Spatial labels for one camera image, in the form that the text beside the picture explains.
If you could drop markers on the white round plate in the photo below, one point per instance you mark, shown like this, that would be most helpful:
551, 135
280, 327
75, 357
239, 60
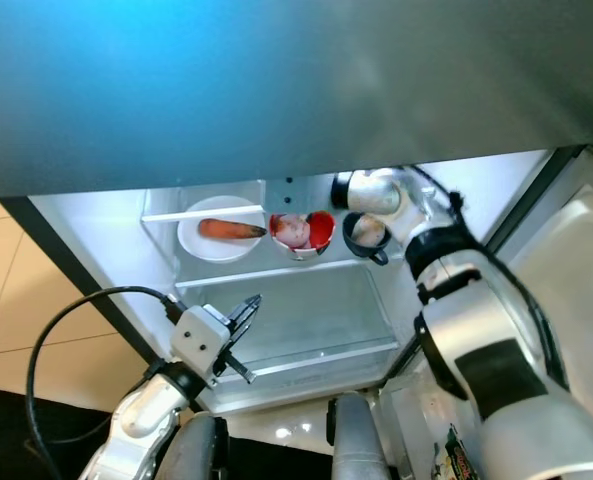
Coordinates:
221, 250

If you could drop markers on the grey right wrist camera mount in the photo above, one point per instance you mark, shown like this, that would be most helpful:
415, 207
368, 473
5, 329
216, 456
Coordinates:
298, 194

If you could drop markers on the green food packet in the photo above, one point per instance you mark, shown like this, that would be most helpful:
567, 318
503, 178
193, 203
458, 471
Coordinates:
458, 458

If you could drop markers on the dark blue mug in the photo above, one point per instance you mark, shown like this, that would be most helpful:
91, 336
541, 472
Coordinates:
361, 254

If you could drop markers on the black floor mat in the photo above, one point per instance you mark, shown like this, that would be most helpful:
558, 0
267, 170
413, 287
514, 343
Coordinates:
16, 440

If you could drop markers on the red metal pot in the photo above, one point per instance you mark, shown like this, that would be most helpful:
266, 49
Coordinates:
323, 230

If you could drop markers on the grey right robot leg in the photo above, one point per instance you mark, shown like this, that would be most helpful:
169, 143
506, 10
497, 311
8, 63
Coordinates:
361, 445

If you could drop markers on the orange carrot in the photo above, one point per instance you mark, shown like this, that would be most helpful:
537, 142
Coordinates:
234, 229

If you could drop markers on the grey robot leg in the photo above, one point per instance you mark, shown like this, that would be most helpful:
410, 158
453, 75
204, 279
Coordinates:
361, 445
196, 455

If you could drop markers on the pale round potato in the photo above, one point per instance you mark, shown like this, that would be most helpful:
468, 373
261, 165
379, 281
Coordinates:
368, 230

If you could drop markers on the clear crisper drawer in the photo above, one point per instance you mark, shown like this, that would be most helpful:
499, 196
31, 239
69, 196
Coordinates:
316, 320

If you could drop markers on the pink wrapped food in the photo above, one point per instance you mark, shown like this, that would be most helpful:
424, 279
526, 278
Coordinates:
292, 230

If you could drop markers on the grey left robot leg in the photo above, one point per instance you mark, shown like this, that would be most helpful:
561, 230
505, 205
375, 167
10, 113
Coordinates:
196, 455

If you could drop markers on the grey fridge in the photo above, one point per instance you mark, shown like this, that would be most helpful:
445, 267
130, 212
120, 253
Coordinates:
276, 80

